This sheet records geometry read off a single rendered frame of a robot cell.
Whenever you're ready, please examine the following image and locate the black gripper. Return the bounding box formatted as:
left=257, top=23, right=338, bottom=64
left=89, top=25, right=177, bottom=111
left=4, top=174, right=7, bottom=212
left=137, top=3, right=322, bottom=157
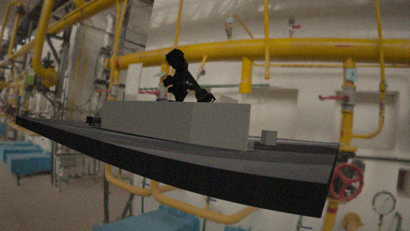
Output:
left=168, top=72, right=194, bottom=102

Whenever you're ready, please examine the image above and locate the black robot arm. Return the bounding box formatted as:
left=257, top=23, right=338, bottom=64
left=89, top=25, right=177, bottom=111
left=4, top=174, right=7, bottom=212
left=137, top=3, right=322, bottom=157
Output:
left=163, top=49, right=216, bottom=103

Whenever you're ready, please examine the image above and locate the grey rectangular panel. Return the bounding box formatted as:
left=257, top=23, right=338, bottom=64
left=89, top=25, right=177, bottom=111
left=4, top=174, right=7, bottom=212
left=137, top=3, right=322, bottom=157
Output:
left=101, top=100, right=251, bottom=151

